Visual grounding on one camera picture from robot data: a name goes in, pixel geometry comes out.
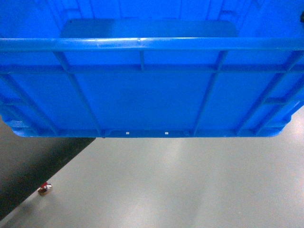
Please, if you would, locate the large blue plastic crate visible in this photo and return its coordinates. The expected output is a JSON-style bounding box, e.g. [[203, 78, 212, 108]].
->
[[0, 0, 304, 138]]

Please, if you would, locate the red caster wheel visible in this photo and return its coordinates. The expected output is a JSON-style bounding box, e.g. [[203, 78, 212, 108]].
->
[[38, 182, 53, 196]]

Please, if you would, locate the black table mat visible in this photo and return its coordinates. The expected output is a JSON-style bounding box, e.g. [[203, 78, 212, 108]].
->
[[0, 122, 94, 219]]

